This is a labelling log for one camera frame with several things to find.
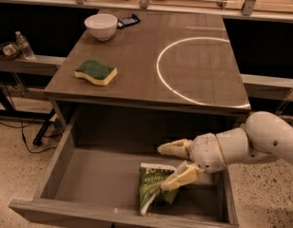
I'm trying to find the small dark bowl with items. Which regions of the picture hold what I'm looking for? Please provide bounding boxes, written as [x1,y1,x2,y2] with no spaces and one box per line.
[0,42,21,61]

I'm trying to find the black floor cable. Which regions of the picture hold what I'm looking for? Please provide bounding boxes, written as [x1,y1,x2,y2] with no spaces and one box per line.
[0,62,59,154]

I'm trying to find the grey wooden cabinet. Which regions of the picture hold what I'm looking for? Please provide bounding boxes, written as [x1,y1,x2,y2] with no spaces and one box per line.
[46,11,250,129]

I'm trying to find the grey side shelf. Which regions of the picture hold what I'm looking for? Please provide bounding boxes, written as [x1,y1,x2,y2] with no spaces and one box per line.
[0,55,65,76]

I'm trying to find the clear plastic water bottle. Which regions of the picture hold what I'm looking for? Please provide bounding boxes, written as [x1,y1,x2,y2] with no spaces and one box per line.
[15,31,35,60]

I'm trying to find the white ceramic bowl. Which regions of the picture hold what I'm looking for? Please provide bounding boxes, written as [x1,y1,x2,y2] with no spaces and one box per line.
[85,13,117,41]

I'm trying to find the open grey top drawer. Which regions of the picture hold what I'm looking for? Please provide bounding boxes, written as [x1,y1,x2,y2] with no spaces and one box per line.
[9,104,239,228]

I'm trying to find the green and yellow sponge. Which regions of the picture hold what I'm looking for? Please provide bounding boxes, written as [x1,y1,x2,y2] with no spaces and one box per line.
[74,60,117,86]

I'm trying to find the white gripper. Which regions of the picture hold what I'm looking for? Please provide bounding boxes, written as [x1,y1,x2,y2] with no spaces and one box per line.
[157,133,225,191]

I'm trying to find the black table leg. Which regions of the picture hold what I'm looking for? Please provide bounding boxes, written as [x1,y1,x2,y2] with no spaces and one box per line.
[33,109,55,146]

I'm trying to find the green jalapeno chip bag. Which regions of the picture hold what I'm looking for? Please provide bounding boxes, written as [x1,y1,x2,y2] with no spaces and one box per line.
[139,162,178,216]

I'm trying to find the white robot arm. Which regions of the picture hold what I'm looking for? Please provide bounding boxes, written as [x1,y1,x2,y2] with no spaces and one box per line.
[157,111,293,191]

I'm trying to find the black calculator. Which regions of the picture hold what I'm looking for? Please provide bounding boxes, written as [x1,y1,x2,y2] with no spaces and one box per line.
[117,14,141,29]

